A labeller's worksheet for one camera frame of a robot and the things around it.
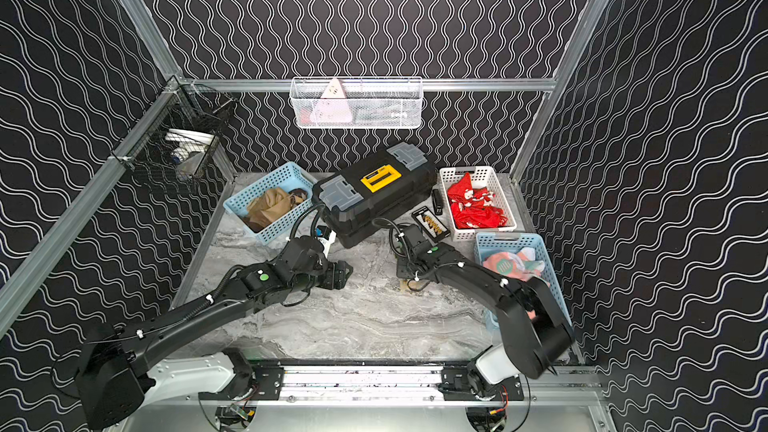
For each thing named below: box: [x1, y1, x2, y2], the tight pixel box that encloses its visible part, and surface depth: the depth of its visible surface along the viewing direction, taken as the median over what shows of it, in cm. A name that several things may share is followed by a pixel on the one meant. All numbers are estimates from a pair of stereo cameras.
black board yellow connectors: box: [411, 206, 451, 243], surface depth 108 cm
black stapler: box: [432, 189, 445, 216], surface depth 111 cm
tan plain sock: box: [246, 187, 293, 224], surface depth 105 cm
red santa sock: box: [447, 172, 500, 224], surface depth 105 cm
